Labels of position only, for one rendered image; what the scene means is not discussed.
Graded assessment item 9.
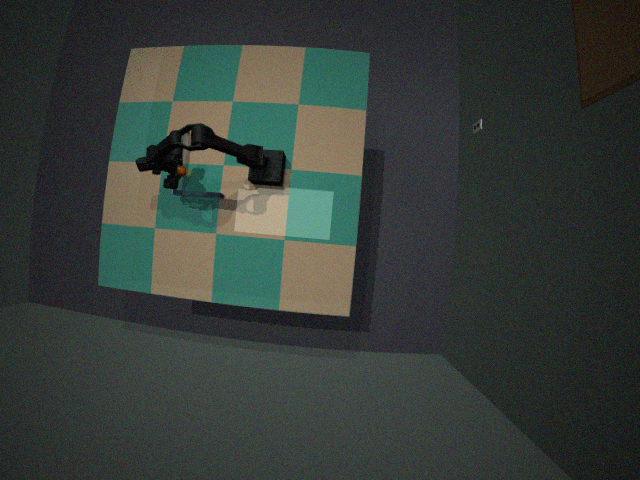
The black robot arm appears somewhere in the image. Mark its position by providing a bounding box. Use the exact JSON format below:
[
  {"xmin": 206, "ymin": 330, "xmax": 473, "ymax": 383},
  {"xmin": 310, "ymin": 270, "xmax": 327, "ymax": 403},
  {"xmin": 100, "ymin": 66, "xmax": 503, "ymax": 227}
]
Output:
[{"xmin": 136, "ymin": 123, "xmax": 270, "ymax": 175}]

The clear low wall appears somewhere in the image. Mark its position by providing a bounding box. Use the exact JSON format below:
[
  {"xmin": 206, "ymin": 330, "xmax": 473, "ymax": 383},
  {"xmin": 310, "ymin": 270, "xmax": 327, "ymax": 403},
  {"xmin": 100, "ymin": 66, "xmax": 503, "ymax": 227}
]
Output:
[{"xmin": 174, "ymin": 132, "xmax": 221, "ymax": 199}]

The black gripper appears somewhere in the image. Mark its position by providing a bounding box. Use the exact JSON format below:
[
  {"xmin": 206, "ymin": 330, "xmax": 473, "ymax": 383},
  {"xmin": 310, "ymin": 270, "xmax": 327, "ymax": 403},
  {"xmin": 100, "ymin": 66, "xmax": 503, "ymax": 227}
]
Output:
[{"xmin": 163, "ymin": 147, "xmax": 183, "ymax": 189}]

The dark blue l-shaped wall trim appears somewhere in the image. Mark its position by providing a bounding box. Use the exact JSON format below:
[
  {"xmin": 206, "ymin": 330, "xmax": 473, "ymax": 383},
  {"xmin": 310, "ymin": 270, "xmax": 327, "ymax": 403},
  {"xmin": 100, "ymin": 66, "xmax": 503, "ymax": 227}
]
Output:
[{"xmin": 172, "ymin": 135, "xmax": 224, "ymax": 198}]

